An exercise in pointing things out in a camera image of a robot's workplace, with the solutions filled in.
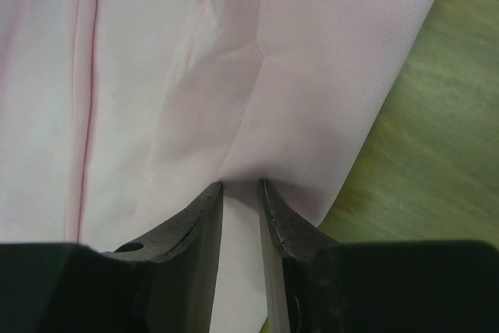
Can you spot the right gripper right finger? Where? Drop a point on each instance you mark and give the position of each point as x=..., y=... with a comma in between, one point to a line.
x=316, y=284

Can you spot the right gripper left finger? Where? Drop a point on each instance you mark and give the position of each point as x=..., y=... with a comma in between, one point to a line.
x=162, y=281

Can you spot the pink t shirt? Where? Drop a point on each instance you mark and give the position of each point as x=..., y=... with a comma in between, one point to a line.
x=115, y=114

